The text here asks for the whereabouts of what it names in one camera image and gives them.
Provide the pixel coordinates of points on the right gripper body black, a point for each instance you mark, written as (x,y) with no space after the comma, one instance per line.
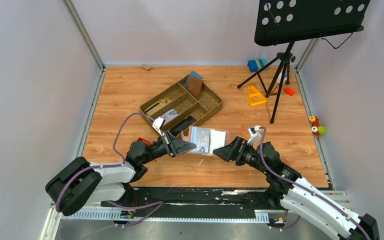
(245,155)

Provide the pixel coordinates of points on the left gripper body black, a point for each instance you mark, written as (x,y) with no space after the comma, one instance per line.
(167,142)

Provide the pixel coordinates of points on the white VIP card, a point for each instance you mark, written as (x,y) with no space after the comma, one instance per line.
(201,137)

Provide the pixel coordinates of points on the pink card holder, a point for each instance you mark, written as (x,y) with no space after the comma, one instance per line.
(219,138)

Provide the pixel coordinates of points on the black card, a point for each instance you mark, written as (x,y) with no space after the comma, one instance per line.
(182,125)

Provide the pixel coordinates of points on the white patterned card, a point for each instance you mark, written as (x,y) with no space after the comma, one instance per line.
(169,115)

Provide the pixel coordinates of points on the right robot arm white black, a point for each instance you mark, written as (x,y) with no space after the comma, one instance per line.
(290,190)

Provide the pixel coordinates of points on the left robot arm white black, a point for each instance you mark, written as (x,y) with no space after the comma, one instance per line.
(82,182)

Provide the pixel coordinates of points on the gold card in tray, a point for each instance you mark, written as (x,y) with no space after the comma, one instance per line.
(158,105)

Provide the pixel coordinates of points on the blue card wallet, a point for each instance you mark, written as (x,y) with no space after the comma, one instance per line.
(192,74)

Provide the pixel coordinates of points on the red box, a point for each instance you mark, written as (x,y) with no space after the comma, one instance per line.
(146,142)

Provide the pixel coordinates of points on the woven olive divided tray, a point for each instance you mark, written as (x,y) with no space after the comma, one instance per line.
(202,109)

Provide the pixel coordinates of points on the yellow triangular toy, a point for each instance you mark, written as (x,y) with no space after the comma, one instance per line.
(255,97)

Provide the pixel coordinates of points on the brown leather wallet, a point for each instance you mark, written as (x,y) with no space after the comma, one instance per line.
(194,87)

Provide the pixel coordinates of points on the orange red toy piece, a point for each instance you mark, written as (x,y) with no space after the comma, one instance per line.
(314,121)

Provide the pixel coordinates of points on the small red block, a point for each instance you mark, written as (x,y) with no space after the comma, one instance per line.
(289,91)

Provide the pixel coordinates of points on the green red toy piece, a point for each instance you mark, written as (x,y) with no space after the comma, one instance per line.
(318,130)

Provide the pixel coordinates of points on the small cardboard piece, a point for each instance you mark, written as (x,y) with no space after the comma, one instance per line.
(146,67)

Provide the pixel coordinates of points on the blue green block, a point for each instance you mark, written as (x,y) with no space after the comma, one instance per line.
(256,64)

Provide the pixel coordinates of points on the black music stand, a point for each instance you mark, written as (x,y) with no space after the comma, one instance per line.
(290,21)

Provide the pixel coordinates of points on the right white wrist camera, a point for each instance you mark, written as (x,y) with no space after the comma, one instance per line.
(255,134)

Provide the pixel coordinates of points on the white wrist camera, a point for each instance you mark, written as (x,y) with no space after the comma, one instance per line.
(157,125)
(255,134)

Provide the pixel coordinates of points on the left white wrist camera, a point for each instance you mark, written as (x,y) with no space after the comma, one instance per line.
(157,125)

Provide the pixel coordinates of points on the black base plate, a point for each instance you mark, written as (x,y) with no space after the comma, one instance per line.
(188,202)

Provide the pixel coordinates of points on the aluminium frame rail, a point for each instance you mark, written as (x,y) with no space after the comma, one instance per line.
(106,211)

